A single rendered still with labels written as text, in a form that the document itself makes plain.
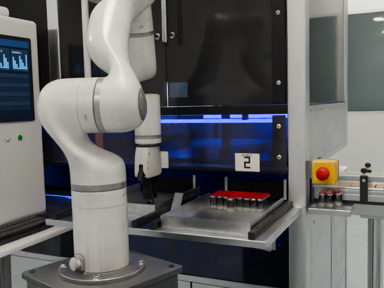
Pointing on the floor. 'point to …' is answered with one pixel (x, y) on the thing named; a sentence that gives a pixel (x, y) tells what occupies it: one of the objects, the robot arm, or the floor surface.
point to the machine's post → (299, 140)
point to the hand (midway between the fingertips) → (150, 192)
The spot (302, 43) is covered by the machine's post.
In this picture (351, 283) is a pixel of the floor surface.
